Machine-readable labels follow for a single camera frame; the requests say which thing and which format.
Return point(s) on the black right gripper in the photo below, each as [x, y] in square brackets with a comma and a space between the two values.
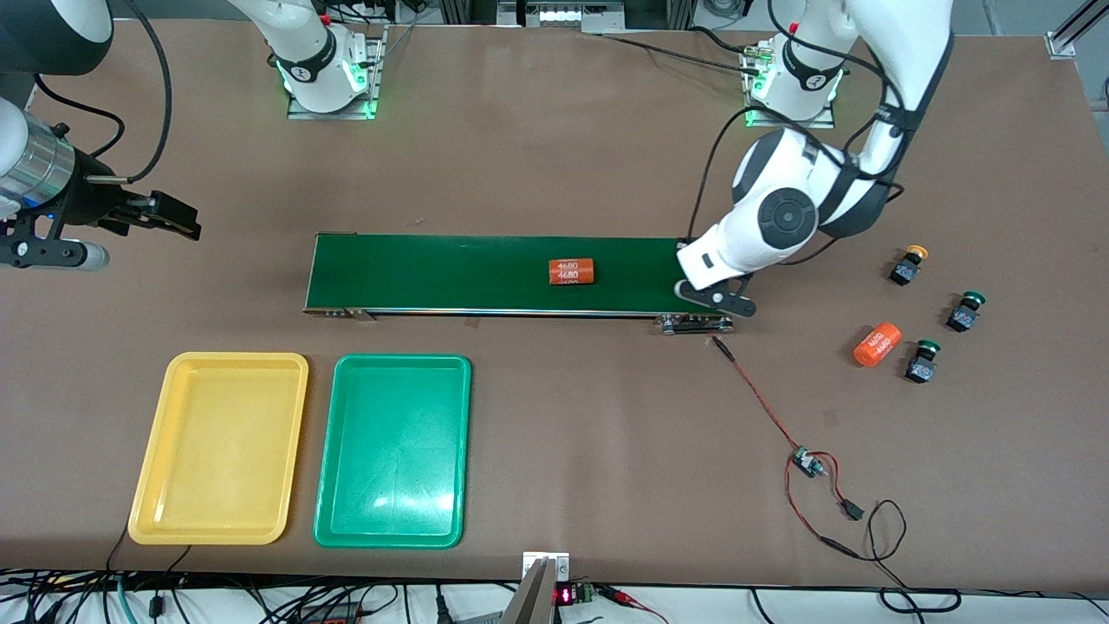
[89, 198]

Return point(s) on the orange cylinder with 4680 print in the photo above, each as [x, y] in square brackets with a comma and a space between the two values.
[877, 345]
[573, 272]

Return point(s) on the yellow push button switch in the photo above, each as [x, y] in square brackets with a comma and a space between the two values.
[904, 272]

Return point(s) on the green push button switch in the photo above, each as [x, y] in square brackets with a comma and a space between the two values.
[960, 317]
[920, 368]

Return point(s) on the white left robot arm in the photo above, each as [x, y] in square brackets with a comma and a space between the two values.
[784, 217]

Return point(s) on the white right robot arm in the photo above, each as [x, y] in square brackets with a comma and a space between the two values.
[312, 69]

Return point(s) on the yellow plastic tray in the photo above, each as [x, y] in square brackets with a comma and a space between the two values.
[217, 442]

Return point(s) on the green conveyor belt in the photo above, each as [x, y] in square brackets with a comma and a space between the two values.
[416, 273]

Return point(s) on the green plastic tray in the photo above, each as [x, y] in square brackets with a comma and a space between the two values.
[394, 451]

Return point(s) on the small red LED display module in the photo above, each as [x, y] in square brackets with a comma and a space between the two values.
[565, 595]

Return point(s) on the red clip lead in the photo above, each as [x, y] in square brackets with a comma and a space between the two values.
[617, 594]

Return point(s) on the small circuit board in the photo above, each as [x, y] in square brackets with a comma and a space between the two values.
[810, 464]

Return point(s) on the aluminium corner profile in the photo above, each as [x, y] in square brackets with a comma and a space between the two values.
[1061, 43]

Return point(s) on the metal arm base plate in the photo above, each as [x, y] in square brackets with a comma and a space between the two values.
[793, 124]
[333, 113]

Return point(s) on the dark frame with white light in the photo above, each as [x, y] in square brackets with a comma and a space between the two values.
[563, 16]

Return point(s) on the grey metal camera mount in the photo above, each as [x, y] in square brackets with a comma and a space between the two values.
[530, 598]

